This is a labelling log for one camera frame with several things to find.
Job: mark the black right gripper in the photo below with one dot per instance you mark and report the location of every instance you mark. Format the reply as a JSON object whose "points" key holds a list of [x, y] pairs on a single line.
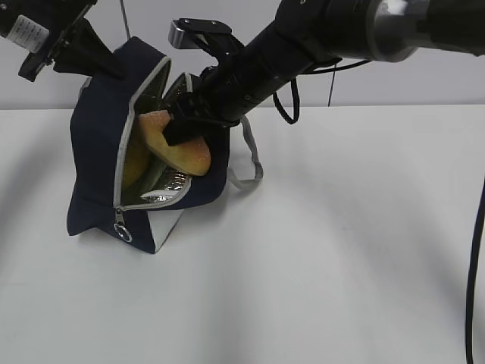
{"points": [[239, 84]]}

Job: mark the navy and white lunch bag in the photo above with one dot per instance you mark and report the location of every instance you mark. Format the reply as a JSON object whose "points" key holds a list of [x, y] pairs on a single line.
{"points": [[101, 126]]}

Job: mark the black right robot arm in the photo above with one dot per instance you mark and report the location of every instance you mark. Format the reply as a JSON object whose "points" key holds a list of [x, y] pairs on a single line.
{"points": [[304, 38]]}

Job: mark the brown bread roll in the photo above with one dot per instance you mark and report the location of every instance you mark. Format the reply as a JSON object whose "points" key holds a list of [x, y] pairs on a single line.
{"points": [[192, 157]]}

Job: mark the yellow banana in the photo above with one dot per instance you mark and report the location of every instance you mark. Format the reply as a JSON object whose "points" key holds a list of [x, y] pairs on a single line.
{"points": [[136, 162]]}

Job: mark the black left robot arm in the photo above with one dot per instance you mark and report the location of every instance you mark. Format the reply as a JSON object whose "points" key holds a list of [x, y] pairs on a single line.
{"points": [[24, 32]]}

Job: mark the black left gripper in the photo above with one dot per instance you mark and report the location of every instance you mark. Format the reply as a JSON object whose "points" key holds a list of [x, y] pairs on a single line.
{"points": [[88, 56]]}

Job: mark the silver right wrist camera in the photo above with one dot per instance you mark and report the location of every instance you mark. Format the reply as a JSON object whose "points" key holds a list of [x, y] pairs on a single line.
{"points": [[184, 32]]}

